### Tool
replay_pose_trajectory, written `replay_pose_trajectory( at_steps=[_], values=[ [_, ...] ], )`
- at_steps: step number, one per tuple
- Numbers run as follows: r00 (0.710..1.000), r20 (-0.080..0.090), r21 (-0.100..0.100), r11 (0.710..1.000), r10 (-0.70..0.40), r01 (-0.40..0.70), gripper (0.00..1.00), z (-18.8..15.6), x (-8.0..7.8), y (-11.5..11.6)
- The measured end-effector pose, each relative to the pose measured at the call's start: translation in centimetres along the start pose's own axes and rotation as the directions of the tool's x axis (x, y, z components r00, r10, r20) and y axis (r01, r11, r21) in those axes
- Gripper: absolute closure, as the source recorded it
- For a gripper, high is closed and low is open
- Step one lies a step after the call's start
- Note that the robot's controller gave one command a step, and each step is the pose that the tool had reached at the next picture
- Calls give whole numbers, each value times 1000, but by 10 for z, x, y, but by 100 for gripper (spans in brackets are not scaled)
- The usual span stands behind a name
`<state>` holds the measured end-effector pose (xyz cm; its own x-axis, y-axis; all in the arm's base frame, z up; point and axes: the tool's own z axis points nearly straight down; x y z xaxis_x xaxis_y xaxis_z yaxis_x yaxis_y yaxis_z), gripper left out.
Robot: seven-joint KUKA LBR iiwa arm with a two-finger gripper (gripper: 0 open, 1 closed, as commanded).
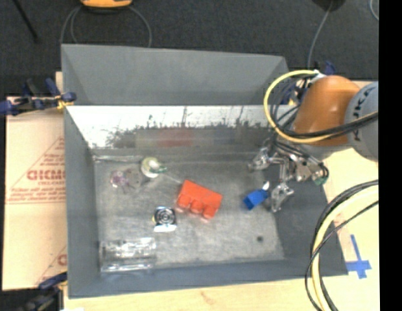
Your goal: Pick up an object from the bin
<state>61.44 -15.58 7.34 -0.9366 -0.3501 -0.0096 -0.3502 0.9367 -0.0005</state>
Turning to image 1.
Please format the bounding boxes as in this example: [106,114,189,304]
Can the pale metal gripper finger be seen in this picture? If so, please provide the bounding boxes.
[270,182,295,213]
[247,146,275,174]

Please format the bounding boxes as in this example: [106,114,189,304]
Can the blue and white small object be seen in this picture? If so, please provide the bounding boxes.
[242,181,271,211]

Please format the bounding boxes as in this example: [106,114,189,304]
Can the red toy building brick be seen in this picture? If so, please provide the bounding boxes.
[174,179,224,224]

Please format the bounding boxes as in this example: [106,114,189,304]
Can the grey metal bin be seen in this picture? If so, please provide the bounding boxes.
[60,43,348,298]

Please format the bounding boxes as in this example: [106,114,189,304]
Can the clear glass cup green rim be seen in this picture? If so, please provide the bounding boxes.
[140,156,169,179]

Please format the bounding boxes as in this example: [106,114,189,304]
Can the silver round tin white base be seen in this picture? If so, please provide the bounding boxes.
[152,205,178,234]

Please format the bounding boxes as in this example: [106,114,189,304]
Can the clear purple plastic object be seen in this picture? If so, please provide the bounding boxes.
[110,168,144,194]

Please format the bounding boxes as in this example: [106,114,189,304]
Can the clear plastic box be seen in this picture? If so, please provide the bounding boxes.
[98,236,158,273]

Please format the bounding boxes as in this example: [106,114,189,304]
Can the brown cardboard board red print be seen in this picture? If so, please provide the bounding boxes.
[1,95,69,292]

